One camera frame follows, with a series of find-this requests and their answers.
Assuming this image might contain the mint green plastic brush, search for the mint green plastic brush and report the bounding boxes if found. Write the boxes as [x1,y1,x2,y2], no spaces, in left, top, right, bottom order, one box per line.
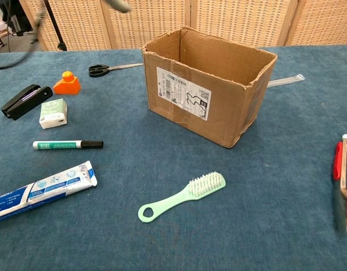
[138,171,227,225]

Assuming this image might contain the black hanging cable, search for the black hanging cable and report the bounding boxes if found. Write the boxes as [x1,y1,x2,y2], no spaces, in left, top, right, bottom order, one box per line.
[0,0,47,71]

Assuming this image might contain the black stapler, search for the black stapler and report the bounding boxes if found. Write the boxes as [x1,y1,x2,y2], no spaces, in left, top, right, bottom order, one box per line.
[0,84,54,121]

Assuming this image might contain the blue white toothpaste tube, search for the blue white toothpaste tube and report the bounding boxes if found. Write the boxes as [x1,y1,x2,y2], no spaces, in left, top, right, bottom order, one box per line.
[0,160,98,224]

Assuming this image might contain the black tripod stand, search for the black tripod stand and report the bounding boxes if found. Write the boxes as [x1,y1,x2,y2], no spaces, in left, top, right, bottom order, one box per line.
[42,0,68,52]

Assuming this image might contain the green white marker black cap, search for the green white marker black cap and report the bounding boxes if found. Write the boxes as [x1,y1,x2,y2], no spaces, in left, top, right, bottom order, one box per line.
[32,139,104,150]

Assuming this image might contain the blue carpet table mat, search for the blue carpet table mat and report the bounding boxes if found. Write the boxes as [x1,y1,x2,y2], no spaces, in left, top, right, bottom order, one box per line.
[0,44,347,271]

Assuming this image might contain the open brown cardboard box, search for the open brown cardboard box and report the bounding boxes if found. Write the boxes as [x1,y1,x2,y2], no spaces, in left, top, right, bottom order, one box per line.
[141,25,279,149]

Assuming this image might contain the red handled metal tongs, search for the red handled metal tongs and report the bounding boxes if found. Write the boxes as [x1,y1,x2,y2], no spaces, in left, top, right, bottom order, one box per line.
[332,134,347,234]

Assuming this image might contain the black handled scissors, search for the black handled scissors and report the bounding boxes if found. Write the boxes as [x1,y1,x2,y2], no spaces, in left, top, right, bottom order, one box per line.
[87,63,144,78]

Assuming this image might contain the woven wooden folding screen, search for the woven wooden folding screen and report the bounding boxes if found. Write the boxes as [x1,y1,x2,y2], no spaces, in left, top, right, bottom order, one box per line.
[19,0,347,52]

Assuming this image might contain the orange plastic block with knob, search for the orange plastic block with knob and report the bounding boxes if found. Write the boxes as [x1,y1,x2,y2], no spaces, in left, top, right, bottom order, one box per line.
[52,70,82,95]

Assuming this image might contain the green white tissue pack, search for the green white tissue pack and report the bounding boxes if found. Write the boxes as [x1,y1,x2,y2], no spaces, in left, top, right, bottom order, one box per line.
[38,99,68,130]

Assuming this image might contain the clear plastic ruler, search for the clear plastic ruler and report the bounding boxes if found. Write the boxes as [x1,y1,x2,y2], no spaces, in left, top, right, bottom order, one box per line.
[267,73,305,89]

